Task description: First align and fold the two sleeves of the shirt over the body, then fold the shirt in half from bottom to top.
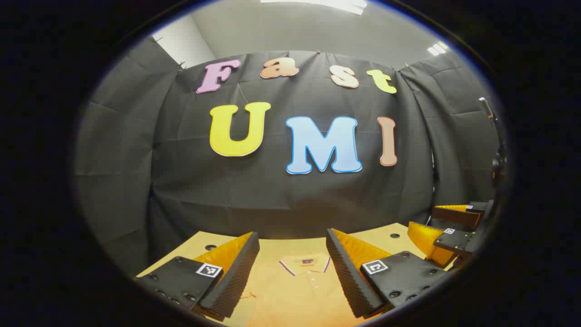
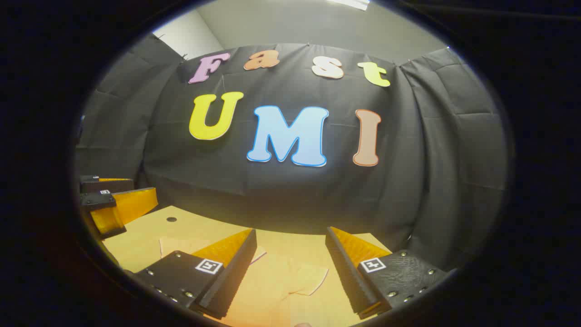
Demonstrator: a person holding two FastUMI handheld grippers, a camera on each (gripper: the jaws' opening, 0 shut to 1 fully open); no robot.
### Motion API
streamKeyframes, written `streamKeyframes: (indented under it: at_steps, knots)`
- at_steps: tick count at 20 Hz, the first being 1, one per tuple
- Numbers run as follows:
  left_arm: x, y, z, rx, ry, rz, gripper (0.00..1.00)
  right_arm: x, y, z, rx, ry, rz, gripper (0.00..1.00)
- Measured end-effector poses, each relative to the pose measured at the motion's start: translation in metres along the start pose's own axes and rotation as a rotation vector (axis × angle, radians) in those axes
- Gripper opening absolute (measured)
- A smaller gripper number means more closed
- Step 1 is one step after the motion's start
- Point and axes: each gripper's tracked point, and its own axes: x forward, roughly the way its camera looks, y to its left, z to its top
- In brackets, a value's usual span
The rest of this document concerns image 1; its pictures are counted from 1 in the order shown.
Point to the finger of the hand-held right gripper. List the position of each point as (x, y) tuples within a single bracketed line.
[(458, 241), (456, 217)]

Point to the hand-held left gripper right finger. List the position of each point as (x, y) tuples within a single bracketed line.
[(347, 277)]

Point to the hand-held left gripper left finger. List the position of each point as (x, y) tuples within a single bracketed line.
[(236, 277)]

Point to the orange T-shirt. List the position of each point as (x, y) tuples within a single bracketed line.
[(295, 295)]

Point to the black backdrop cloth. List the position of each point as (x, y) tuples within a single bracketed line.
[(272, 195)]

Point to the small ceiling light panel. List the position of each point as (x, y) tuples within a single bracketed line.
[(438, 48)]

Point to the long ceiling light panel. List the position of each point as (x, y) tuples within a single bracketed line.
[(336, 5)]

